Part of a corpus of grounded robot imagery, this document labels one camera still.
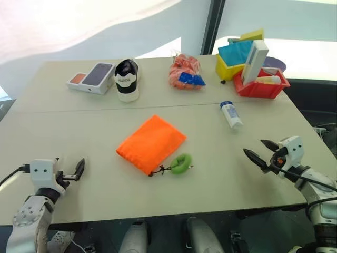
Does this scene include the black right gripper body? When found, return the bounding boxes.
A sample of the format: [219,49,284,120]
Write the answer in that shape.
[266,147,289,174]

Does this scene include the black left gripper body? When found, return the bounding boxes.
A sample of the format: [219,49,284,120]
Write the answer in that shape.
[55,170,80,190]

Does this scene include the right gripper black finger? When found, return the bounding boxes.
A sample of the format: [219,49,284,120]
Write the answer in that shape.
[260,139,280,153]
[243,148,271,173]

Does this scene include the orange snack bag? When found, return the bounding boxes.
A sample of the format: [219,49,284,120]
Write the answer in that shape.
[168,50,207,92]

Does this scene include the white tube with blue cap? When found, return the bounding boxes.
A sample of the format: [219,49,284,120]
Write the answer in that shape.
[219,100,244,130]

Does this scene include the red plastic bin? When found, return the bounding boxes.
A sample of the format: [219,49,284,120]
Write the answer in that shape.
[232,66,291,100]

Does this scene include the white tube with yellow end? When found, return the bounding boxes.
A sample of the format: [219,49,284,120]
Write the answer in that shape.
[256,75,282,85]

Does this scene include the black flat board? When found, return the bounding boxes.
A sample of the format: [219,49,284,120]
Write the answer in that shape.
[0,96,17,122]

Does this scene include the white box with orange picture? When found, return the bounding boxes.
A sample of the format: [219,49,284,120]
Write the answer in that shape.
[66,72,88,92]

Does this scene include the purple round disc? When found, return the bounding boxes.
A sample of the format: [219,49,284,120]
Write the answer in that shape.
[263,55,287,72]

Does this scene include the tall white box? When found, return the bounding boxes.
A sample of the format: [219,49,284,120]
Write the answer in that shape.
[241,40,270,86]

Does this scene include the grey rounded leg shell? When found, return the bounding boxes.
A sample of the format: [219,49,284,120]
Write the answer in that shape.
[185,216,222,253]
[118,218,153,253]

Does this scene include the yellow plastic bin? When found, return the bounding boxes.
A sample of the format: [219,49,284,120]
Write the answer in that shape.
[215,39,265,81]

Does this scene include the white phone box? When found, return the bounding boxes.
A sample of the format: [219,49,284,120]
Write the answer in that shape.
[81,62,117,95]

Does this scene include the black and white sneaker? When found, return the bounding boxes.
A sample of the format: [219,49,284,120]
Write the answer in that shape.
[113,59,141,103]

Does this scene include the teal cloth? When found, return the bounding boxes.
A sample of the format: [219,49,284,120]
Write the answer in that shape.
[218,39,255,67]

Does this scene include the yellow block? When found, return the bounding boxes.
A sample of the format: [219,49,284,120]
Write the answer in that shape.
[240,28,265,42]

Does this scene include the dark window pillar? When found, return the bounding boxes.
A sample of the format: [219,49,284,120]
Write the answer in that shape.
[199,0,225,56]

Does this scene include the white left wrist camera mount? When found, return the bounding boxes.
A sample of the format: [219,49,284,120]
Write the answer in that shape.
[29,159,60,189]

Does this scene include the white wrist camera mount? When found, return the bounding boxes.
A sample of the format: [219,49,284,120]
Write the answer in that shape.
[29,159,60,189]
[277,135,304,167]

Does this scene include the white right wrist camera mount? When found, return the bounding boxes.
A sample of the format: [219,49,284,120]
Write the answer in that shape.
[277,135,304,167]

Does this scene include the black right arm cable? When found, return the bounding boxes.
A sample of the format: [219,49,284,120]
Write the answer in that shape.
[273,162,337,209]

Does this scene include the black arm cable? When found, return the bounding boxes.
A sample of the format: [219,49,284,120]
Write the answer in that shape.
[273,162,337,209]
[0,163,31,186]

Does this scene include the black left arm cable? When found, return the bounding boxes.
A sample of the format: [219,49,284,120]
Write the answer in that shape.
[0,163,31,186]

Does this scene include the orange fabric pouch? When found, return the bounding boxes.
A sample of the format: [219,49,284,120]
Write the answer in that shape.
[115,114,189,177]

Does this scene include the green soft ring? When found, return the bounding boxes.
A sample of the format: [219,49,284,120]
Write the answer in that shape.
[170,154,194,176]

